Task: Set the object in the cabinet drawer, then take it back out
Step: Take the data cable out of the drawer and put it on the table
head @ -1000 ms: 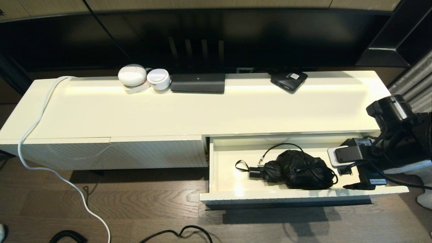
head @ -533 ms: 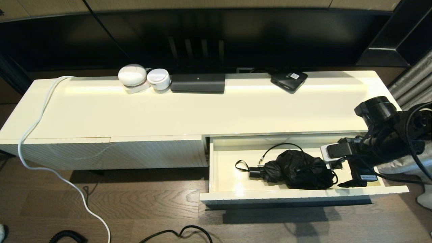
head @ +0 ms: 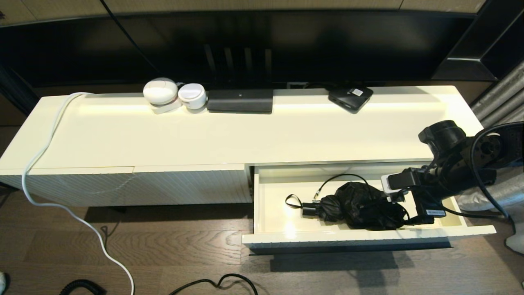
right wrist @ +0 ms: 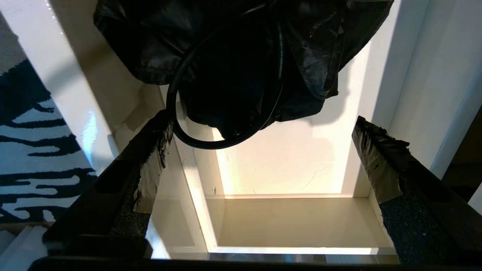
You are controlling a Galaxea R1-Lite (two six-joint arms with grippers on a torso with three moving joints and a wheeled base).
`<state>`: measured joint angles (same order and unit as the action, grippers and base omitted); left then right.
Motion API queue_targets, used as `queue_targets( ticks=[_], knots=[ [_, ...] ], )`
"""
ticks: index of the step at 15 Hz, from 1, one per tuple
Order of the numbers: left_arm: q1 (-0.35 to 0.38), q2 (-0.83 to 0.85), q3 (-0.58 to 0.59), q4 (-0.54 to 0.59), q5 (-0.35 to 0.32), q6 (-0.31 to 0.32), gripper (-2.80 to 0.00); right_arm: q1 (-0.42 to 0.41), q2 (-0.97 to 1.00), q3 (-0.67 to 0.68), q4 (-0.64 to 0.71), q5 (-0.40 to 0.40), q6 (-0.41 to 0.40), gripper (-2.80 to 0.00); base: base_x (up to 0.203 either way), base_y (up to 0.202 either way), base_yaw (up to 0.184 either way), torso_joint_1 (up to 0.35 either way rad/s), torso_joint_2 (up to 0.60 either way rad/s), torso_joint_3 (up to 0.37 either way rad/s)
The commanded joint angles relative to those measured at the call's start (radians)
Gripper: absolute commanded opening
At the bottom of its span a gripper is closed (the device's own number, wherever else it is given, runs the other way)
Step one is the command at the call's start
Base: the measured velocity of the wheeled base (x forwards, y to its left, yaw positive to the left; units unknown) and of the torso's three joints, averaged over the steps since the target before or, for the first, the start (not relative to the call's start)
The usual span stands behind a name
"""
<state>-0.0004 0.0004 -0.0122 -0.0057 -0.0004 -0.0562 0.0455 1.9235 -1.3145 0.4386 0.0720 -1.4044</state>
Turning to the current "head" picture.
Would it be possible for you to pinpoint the black umbrella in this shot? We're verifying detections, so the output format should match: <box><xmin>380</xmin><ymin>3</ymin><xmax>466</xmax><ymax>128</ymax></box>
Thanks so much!
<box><xmin>285</xmin><ymin>182</ymin><xmax>410</xmax><ymax>231</ymax></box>

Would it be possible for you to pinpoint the long black looped cable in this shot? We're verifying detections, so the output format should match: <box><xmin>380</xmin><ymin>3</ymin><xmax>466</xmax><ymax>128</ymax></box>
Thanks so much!
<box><xmin>313</xmin><ymin>174</ymin><xmax>412</xmax><ymax>230</ymax></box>

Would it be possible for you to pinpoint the white fluted drawer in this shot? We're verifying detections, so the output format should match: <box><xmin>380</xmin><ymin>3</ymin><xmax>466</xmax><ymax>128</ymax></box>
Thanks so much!
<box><xmin>242</xmin><ymin>162</ymin><xmax>497</xmax><ymax>249</ymax></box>

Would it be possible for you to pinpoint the white tv cabinet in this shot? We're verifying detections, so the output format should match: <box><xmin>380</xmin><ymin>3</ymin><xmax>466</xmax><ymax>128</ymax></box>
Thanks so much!
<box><xmin>0</xmin><ymin>85</ymin><xmax>505</xmax><ymax>213</ymax></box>

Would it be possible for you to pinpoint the grey curtain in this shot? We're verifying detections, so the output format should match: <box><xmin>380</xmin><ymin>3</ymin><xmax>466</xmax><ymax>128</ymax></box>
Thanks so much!
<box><xmin>455</xmin><ymin>57</ymin><xmax>524</xmax><ymax>246</ymax></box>

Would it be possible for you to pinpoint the white rounded floor object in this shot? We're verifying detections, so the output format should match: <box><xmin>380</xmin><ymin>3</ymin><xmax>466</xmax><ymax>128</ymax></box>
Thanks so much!
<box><xmin>506</xmin><ymin>234</ymin><xmax>524</xmax><ymax>254</ymax></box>

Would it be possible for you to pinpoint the small black set-top box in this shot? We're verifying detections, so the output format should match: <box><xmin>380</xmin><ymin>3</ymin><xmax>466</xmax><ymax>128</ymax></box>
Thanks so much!
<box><xmin>327</xmin><ymin>86</ymin><xmax>374</xmax><ymax>114</ymax></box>

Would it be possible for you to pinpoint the black shelf unit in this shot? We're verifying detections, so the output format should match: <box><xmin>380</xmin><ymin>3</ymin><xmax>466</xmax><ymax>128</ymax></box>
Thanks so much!
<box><xmin>430</xmin><ymin>0</ymin><xmax>524</xmax><ymax>82</ymax></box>

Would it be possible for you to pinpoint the black television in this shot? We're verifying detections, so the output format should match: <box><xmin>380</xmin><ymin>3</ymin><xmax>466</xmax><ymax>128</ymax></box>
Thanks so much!
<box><xmin>0</xmin><ymin>9</ymin><xmax>481</xmax><ymax>89</ymax></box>

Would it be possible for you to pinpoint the black router with antennas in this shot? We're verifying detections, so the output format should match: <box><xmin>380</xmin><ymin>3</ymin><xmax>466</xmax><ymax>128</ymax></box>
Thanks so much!
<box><xmin>203</xmin><ymin>43</ymin><xmax>274</xmax><ymax>114</ymax></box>

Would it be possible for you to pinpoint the small white round device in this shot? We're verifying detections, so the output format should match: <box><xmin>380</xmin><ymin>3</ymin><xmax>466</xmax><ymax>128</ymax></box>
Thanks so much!
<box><xmin>178</xmin><ymin>83</ymin><xmax>207</xmax><ymax>110</ymax></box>

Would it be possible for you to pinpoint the white egg-shaped device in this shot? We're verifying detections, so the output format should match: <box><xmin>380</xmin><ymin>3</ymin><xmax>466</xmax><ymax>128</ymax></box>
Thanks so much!
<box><xmin>143</xmin><ymin>77</ymin><xmax>179</xmax><ymax>105</ymax></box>

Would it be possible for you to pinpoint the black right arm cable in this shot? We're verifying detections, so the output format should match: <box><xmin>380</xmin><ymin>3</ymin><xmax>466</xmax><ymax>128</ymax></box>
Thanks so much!
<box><xmin>444</xmin><ymin>122</ymin><xmax>517</xmax><ymax>225</ymax></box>

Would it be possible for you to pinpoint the black floor cable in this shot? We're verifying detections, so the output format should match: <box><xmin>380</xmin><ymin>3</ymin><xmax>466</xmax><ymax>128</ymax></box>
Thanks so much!
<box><xmin>168</xmin><ymin>273</ymin><xmax>258</xmax><ymax>295</ymax></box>

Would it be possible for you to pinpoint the black coiled cable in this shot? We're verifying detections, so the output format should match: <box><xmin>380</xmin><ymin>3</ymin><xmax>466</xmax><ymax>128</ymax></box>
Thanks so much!
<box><xmin>59</xmin><ymin>279</ymin><xmax>108</xmax><ymax>295</ymax></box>

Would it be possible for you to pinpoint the white power cable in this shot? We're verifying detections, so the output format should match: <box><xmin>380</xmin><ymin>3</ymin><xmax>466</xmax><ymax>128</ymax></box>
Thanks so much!
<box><xmin>22</xmin><ymin>92</ymin><xmax>136</xmax><ymax>295</ymax></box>

